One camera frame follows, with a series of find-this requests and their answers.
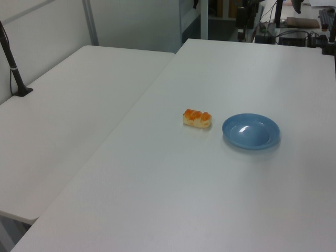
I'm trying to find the grey partition frame post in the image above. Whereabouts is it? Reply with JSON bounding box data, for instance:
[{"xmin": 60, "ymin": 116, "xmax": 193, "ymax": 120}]
[
  {"xmin": 81, "ymin": 0, "xmax": 99, "ymax": 47},
  {"xmin": 198, "ymin": 0, "xmax": 209, "ymax": 40}
]

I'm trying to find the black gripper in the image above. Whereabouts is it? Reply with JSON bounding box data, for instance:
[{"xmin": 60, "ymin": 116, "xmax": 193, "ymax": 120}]
[{"xmin": 236, "ymin": 6, "xmax": 255, "ymax": 41}]

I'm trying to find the black monitor stand pole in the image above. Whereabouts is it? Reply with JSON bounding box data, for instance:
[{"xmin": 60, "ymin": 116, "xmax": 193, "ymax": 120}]
[{"xmin": 274, "ymin": 0, "xmax": 284, "ymax": 28}]

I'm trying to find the black table clamp mount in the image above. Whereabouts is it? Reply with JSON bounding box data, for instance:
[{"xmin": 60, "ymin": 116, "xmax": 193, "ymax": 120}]
[{"xmin": 321, "ymin": 15, "xmax": 336, "ymax": 56}]

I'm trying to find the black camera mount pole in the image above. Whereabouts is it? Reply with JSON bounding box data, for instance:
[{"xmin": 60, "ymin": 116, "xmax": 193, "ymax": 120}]
[{"xmin": 0, "ymin": 20, "xmax": 34, "ymax": 98}]

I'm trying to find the orange glazed bread roll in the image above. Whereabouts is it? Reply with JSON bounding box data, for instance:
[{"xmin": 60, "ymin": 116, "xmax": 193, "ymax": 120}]
[{"xmin": 182, "ymin": 108, "xmax": 213, "ymax": 129}]

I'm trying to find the black electronics box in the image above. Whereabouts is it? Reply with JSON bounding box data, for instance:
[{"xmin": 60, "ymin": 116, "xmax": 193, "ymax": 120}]
[{"xmin": 278, "ymin": 30, "xmax": 308, "ymax": 47}]

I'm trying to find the blue round plate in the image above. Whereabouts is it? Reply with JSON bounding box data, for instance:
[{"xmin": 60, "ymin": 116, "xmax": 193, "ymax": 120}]
[{"xmin": 222, "ymin": 113, "xmax": 281, "ymax": 151}]

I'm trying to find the brown flat pouch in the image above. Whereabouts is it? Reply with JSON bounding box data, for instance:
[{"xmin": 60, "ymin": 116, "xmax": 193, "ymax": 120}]
[{"xmin": 286, "ymin": 16, "xmax": 320, "ymax": 29}]

